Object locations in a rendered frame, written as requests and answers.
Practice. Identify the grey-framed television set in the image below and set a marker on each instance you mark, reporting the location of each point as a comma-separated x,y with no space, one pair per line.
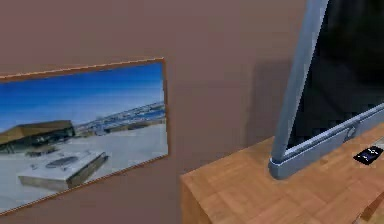
336,83

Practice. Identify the wood-framed landscape picture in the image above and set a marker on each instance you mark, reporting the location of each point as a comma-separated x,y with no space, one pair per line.
83,126

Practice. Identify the light wooden cabinet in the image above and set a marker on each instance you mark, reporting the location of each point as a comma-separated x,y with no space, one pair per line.
283,196

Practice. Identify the black mobile phone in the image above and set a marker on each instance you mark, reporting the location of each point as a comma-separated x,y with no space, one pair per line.
368,155

